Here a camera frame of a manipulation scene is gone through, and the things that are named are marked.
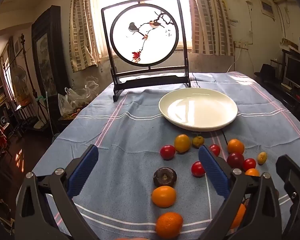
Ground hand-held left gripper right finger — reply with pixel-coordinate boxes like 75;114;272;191
198;145;283;240

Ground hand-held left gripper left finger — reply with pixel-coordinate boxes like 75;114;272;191
15;144;100;240

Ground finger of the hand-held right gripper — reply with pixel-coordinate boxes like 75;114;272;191
276;154;300;240

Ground dark red plum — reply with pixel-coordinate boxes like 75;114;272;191
226;152;245;169

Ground small green yellow fruit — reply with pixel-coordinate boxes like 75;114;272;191
192;136;205;148

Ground dark brown round fruit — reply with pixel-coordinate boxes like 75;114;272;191
153;167;177;187

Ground white round plate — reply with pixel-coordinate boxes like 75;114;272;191
159;87;238;132

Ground blue striped tablecloth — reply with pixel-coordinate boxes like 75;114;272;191
14;71;300;240

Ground clear plastic bag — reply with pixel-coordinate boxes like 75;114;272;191
70;76;100;108

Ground dark desk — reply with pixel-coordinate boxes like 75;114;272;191
255;75;300;123

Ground computer monitor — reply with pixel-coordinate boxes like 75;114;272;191
283;54;300;90

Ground standing fan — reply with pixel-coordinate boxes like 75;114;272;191
10;65;32;107

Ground black hat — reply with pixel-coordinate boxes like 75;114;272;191
254;64;277;82

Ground dark wooden cabinet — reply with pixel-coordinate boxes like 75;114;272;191
31;5;70;130

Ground bird painting table screen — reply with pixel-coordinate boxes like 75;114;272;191
101;0;191;103

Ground checkered curtain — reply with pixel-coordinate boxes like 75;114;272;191
69;0;98;73
186;0;235;56

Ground white wall box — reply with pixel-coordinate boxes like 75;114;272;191
259;0;276;20

